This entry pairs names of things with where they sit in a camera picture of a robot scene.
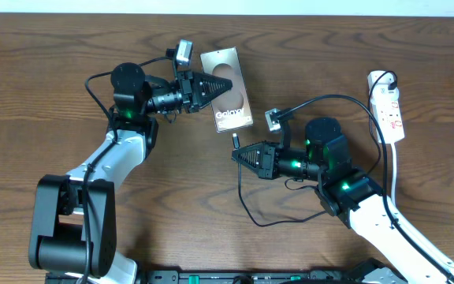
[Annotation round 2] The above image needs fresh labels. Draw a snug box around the black charger cable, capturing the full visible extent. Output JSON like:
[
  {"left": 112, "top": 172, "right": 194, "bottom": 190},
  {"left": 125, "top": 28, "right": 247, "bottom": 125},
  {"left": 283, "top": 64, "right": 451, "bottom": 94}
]
[{"left": 231, "top": 70, "right": 400, "bottom": 228}]

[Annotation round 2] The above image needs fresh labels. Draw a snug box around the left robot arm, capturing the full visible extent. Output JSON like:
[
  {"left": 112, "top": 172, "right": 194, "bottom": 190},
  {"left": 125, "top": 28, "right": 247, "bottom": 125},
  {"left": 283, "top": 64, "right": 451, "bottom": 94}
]
[{"left": 28, "top": 62, "right": 233, "bottom": 283}]

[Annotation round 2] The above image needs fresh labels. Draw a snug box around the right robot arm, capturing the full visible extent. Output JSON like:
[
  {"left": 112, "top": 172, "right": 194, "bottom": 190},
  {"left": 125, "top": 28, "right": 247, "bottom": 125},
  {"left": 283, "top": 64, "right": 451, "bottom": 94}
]
[{"left": 232, "top": 118, "right": 454, "bottom": 283}]

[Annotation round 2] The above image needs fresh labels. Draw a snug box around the white power strip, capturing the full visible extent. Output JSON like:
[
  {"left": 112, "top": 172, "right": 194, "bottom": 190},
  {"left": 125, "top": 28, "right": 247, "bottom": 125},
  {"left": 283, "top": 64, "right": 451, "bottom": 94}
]
[{"left": 367, "top": 70, "right": 405, "bottom": 144}]

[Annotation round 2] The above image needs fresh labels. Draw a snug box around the white power strip cord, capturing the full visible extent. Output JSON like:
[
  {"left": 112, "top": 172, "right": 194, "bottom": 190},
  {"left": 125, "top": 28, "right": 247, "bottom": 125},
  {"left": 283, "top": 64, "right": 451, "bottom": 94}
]
[{"left": 389, "top": 142, "right": 399, "bottom": 206}]

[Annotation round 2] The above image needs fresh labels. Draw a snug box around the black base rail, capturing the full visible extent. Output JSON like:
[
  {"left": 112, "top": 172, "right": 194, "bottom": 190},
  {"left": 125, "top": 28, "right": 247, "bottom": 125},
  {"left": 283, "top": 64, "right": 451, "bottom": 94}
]
[{"left": 45, "top": 268, "right": 409, "bottom": 284}]

